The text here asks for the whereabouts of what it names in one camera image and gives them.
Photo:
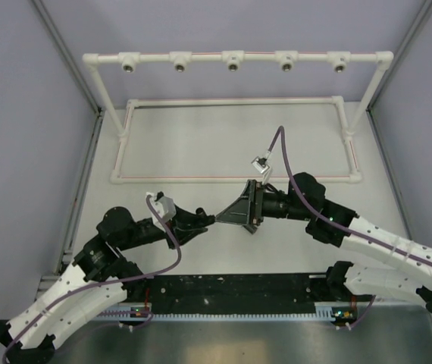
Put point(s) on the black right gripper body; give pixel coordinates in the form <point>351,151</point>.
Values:
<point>260,203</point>

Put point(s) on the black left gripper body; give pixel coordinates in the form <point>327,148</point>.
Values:
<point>169,236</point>

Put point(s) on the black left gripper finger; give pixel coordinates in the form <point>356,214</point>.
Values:
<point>184,233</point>
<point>191,218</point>

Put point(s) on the small black water faucet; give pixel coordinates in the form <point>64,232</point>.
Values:
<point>201,213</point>

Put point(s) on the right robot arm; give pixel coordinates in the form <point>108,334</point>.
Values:
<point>408,273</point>

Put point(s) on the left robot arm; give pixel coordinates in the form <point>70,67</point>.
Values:
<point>97,278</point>

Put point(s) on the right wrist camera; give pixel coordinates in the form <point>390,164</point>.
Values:
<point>263,168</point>

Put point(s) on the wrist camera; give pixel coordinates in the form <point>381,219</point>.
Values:
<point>163,208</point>
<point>263,168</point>

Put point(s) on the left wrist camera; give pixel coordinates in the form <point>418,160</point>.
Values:
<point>163,208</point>

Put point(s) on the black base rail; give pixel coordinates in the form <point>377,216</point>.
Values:
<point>245,294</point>

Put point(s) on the left aluminium frame post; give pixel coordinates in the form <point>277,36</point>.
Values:
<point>69,228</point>

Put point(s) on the aluminium frame post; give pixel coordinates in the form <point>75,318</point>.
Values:
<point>69,228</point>
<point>402,119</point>

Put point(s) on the grey slotted cable duct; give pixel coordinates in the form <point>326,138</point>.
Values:
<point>319,313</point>

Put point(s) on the white PVC pipe frame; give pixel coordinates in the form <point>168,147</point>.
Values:
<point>286,60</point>

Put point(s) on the right aluminium frame post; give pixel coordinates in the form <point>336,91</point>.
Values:
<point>402,119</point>

